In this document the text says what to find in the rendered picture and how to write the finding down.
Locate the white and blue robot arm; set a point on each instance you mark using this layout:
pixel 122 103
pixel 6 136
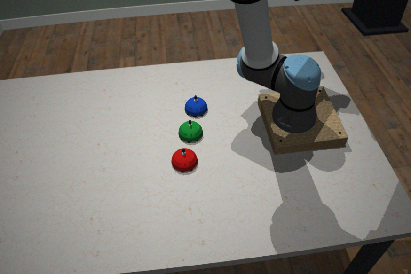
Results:
pixel 296 77

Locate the green bell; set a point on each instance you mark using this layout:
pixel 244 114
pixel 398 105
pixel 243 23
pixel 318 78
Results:
pixel 190 131

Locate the red bell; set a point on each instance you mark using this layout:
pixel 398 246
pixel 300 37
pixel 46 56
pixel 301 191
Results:
pixel 184 160

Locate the blue dome bell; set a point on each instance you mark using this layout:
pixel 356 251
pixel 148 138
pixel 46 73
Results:
pixel 195 106

